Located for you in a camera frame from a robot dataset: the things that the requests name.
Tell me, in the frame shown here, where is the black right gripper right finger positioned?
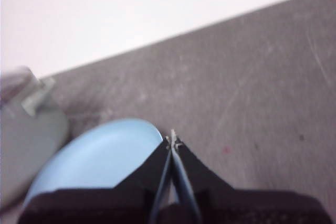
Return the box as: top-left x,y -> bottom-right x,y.
170,129 -> 329,224

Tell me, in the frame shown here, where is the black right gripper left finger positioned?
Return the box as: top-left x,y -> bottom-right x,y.
18,136 -> 173,224

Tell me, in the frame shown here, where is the blue round plate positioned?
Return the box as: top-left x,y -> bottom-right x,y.
22,118 -> 164,209

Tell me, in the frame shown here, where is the pale green electric steamer pot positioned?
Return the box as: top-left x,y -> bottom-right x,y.
0,66 -> 69,207

